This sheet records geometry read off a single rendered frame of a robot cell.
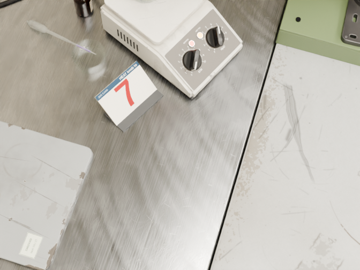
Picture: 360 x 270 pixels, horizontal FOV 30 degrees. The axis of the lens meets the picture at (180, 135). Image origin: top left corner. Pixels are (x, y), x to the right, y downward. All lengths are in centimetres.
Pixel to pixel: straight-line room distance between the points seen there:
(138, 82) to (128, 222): 22
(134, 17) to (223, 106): 20
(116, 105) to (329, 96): 34
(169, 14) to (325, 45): 26
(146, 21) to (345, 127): 36
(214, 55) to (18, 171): 35
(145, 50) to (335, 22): 31
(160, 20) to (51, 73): 20
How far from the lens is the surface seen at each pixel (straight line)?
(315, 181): 105
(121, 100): 106
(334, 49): 113
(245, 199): 103
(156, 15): 106
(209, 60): 107
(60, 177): 103
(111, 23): 109
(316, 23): 113
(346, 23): 112
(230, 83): 110
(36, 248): 101
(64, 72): 112
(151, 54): 106
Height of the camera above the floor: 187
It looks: 67 degrees down
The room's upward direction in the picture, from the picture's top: 3 degrees clockwise
